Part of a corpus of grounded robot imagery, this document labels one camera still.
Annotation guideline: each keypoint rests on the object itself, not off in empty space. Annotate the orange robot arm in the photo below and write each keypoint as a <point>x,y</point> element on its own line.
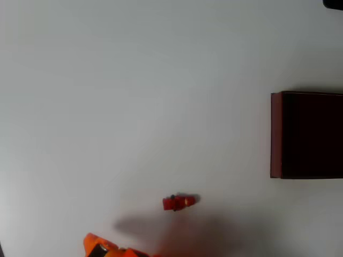
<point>92,241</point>

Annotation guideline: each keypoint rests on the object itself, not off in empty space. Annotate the black rounded object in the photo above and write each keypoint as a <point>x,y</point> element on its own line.
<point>333,4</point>

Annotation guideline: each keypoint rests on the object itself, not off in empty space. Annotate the dark red cardboard box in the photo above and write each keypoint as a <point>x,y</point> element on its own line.
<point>308,136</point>

